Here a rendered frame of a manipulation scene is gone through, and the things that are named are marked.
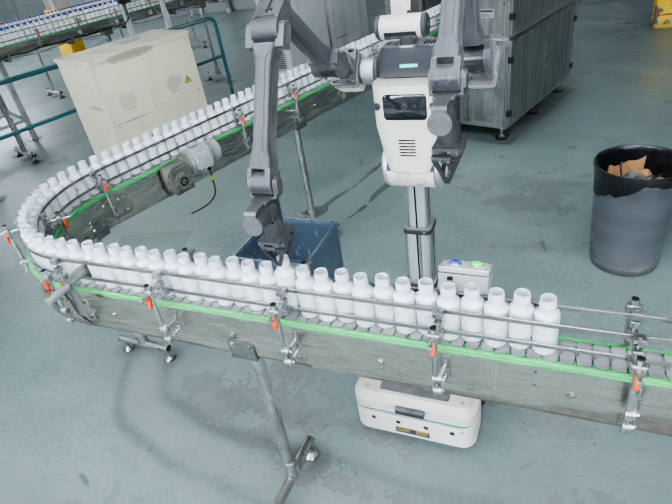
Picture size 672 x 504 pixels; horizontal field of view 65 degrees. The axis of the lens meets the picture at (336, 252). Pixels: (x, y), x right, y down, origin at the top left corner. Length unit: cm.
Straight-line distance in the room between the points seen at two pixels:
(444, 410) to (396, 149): 107
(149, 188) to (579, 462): 236
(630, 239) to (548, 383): 191
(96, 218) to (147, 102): 286
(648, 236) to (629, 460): 127
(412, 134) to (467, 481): 140
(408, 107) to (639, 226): 179
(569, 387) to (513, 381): 13
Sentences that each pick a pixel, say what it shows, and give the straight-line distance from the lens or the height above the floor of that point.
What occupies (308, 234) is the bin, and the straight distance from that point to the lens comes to 222.
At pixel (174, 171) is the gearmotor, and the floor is 99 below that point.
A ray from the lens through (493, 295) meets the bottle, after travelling 135.
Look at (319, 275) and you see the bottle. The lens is 146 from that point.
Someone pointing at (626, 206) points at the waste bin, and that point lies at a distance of 317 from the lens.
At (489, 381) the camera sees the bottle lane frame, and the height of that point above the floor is 90.
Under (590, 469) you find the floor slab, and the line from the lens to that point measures 249.
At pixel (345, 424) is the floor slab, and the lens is 259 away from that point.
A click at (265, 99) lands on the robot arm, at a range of 139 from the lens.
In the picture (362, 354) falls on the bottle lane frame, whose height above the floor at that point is 92.
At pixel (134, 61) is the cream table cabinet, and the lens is 547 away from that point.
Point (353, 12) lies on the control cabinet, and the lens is 833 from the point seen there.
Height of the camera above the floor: 201
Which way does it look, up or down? 33 degrees down
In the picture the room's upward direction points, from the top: 10 degrees counter-clockwise
